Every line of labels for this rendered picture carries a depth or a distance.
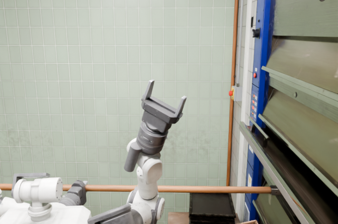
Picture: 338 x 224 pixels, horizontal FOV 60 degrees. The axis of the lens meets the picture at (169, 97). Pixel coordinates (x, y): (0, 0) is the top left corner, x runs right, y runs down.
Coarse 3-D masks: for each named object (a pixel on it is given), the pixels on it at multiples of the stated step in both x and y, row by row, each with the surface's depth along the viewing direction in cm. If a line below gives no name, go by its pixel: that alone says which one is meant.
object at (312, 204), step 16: (240, 128) 157; (256, 128) 158; (272, 144) 136; (288, 160) 119; (272, 176) 105; (288, 176) 104; (304, 176) 106; (304, 192) 94; (320, 192) 96; (320, 208) 86; (336, 208) 87
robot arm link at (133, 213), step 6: (132, 210) 90; (120, 216) 80; (126, 216) 81; (132, 216) 83; (138, 216) 89; (102, 222) 80; (108, 222) 79; (114, 222) 79; (120, 222) 79; (126, 222) 80; (132, 222) 82; (138, 222) 86
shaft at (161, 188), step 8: (0, 184) 137; (8, 184) 137; (64, 184) 137; (192, 192) 134; (200, 192) 134; (208, 192) 134; (216, 192) 134; (224, 192) 134; (232, 192) 133; (240, 192) 133; (248, 192) 133; (256, 192) 133; (264, 192) 133
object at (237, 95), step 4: (232, 88) 218; (236, 88) 213; (240, 88) 213; (232, 92) 218; (236, 92) 214; (240, 92) 214; (232, 96) 218; (236, 96) 214; (240, 96) 214; (236, 100) 215; (240, 100) 215
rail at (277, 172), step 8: (248, 136) 141; (256, 144) 128; (264, 152) 118; (272, 160) 111; (272, 168) 106; (280, 176) 99; (288, 184) 93; (288, 192) 91; (296, 192) 89; (296, 200) 85; (304, 208) 81; (304, 216) 80; (312, 216) 77
